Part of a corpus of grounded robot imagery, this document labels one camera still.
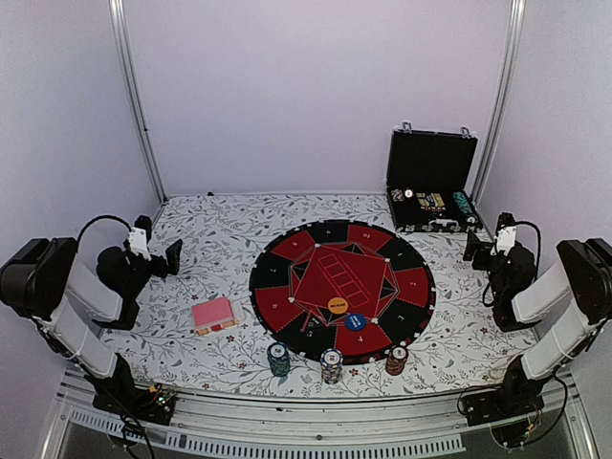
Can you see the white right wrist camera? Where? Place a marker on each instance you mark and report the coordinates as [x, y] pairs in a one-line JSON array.
[[505, 234]]

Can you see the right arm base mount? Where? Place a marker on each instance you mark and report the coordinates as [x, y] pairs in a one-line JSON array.
[[512, 418]]

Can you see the blue small blind button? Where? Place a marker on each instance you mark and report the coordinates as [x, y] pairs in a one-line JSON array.
[[355, 322]]

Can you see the red playing card deck box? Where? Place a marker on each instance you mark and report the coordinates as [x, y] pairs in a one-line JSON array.
[[213, 316]]

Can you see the round red black poker mat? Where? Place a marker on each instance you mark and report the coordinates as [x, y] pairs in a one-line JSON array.
[[377, 271]]

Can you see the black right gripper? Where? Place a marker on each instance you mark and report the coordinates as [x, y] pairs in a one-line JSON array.
[[474, 244]]

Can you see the left aluminium frame post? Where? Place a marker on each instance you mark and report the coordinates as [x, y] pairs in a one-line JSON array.
[[121, 34]]

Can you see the black poker chip case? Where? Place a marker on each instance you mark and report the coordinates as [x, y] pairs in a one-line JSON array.
[[426, 177]]

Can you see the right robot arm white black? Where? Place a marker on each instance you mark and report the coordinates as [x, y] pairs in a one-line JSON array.
[[573, 296]]

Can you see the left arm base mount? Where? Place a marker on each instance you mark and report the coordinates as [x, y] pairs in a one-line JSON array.
[[154, 404]]

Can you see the aluminium frame post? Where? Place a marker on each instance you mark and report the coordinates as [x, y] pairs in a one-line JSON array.
[[502, 95], [121, 34]]

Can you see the orange big blind button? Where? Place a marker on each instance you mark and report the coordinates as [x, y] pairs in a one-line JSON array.
[[338, 305]]

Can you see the green poker chip stack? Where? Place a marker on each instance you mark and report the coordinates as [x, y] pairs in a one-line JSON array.
[[279, 360]]

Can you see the brown 100 poker chip stack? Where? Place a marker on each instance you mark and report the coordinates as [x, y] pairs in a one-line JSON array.
[[396, 360]]

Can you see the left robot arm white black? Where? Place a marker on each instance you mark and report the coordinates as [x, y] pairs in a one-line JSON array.
[[43, 280]]

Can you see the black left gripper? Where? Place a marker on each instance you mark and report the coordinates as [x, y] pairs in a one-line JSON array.
[[173, 260]]

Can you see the right aluminium frame post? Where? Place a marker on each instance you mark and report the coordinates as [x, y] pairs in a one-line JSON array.
[[502, 95]]

